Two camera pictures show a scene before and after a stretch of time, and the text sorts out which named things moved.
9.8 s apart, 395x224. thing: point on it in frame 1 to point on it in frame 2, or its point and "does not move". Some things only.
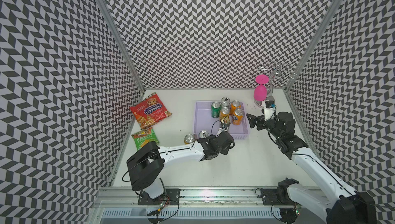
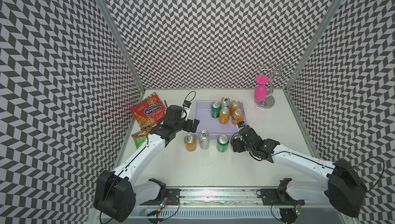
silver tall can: [203, 134] does not move
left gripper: [225, 151] to [188, 128]
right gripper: [260, 119] to [235, 144]
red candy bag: [149, 111] does not move
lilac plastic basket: [202, 120] does not move
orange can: [189, 138] does not move
